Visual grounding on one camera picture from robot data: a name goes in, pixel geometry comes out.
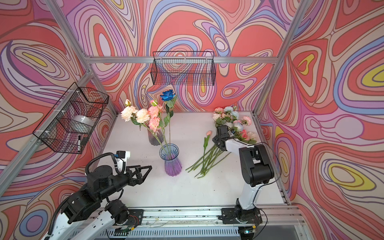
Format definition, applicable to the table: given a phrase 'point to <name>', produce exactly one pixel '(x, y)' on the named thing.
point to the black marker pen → (79, 144)
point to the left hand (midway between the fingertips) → (148, 167)
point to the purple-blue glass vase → (172, 166)
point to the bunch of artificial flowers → (228, 116)
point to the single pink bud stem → (206, 142)
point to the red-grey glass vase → (153, 140)
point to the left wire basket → (69, 124)
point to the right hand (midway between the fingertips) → (217, 142)
